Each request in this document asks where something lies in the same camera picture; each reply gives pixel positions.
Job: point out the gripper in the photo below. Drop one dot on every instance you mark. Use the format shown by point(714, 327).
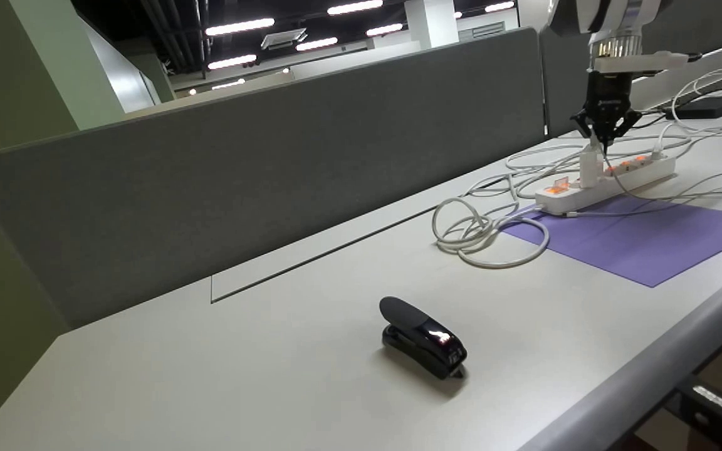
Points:
point(609, 94)

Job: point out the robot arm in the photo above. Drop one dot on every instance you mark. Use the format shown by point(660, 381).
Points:
point(593, 12)

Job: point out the white plug adapter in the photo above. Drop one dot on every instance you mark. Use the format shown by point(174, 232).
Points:
point(590, 166)

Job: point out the short grey desk divider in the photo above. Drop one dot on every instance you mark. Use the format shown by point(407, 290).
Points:
point(563, 81)

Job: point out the white power strip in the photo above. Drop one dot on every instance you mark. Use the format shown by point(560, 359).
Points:
point(612, 181)

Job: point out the white desk divider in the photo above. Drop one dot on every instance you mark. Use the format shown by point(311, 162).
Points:
point(680, 78)

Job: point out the flat black box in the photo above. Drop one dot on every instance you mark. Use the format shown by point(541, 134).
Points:
point(709, 106)

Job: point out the purple paper sheet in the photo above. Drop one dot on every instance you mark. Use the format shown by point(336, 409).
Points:
point(637, 241)

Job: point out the white pillar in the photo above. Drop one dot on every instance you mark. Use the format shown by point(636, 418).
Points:
point(431, 22)

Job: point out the black stapler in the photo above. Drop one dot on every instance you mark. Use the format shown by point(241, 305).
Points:
point(423, 341)

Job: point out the ceiling air vent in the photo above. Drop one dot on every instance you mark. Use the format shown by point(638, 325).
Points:
point(283, 38)

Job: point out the long grey desk divider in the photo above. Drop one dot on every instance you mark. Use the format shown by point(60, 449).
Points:
point(261, 175)

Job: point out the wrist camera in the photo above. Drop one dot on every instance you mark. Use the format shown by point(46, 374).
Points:
point(640, 62)

